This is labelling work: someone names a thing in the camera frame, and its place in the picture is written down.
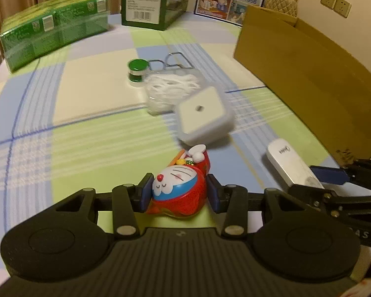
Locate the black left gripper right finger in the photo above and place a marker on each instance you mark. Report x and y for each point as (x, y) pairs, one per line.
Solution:
(232, 200)

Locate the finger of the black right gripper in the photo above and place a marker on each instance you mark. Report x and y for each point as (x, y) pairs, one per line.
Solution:
(359, 173)
(315, 196)

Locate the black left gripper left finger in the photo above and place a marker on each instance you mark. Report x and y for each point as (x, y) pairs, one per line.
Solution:
(127, 200)

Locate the white remote control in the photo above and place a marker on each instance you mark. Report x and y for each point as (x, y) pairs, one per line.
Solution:
(290, 166)

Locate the red Doraemon figurine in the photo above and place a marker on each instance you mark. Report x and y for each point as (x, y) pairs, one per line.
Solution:
(180, 190)

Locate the square white night light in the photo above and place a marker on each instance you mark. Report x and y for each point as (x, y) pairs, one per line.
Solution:
(204, 117)

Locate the clear box of floss picks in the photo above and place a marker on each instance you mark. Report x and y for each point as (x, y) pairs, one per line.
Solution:
(167, 88)

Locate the green capped small jar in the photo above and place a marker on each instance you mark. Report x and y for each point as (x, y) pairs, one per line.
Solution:
(137, 69)

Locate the metal wire rack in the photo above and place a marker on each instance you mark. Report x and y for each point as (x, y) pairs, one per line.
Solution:
(170, 61)

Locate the brown cardboard box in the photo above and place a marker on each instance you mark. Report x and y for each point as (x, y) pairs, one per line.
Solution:
(323, 84)

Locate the checkered tablecloth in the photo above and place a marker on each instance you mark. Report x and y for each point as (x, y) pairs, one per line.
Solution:
(72, 120)

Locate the green shrink-wrapped carton pack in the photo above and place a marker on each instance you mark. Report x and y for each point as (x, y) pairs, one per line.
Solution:
(48, 26)

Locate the beige quilted chair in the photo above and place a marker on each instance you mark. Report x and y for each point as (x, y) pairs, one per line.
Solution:
(288, 7)

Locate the double wall socket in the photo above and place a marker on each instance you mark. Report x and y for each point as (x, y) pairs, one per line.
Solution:
(341, 7)

